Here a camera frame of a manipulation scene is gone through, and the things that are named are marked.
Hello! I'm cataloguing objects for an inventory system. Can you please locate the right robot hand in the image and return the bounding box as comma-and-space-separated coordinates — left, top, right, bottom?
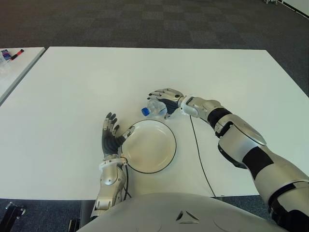
146, 88, 186, 120

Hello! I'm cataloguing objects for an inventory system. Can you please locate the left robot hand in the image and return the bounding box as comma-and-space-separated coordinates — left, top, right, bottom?
101, 112, 135, 160

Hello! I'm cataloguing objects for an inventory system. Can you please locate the clear water bottle blue cap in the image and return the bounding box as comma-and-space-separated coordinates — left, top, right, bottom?
141, 100, 168, 119

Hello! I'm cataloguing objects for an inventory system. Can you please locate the white plate black rim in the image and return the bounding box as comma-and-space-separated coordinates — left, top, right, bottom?
121, 119, 177, 174

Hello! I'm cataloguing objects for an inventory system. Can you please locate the clear plastic bottle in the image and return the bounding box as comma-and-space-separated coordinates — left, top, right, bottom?
0, 52, 12, 74

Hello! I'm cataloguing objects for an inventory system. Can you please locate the dark table leg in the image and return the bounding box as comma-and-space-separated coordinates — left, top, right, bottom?
69, 200, 97, 232

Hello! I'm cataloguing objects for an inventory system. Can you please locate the grey robot torso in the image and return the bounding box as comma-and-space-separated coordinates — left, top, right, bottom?
77, 192, 309, 232

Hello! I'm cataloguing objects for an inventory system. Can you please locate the white side table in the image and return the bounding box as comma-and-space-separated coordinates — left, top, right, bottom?
0, 47, 46, 106

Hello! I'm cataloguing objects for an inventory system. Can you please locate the black caster wheel stand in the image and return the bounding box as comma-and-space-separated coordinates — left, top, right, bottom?
4, 200, 27, 220

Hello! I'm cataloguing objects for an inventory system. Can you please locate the red marker pen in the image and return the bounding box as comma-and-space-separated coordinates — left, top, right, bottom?
9, 48, 25, 61

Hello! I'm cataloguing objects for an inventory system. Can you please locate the blue packet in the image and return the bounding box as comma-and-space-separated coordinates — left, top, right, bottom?
0, 49, 12, 61

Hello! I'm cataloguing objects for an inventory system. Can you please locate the white panel edge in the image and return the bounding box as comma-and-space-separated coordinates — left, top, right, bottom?
281, 0, 309, 19

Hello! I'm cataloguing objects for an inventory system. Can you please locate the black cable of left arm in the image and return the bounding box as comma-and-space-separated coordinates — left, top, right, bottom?
120, 157, 132, 201

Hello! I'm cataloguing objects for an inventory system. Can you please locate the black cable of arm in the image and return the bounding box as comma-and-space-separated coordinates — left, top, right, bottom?
189, 115, 217, 198
120, 157, 132, 201

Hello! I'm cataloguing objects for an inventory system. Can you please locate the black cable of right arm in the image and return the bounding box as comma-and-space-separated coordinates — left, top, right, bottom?
189, 115, 217, 198

